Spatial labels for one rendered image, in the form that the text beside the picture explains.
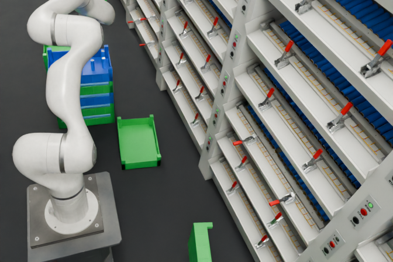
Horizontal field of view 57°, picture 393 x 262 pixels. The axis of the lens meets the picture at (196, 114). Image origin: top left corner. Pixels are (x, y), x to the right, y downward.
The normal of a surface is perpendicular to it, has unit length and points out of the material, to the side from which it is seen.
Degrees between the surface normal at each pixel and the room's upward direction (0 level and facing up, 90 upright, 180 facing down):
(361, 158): 23
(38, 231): 1
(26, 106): 0
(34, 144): 10
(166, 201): 0
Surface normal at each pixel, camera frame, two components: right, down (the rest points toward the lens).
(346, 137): -0.22, -0.55
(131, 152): 0.14, -0.68
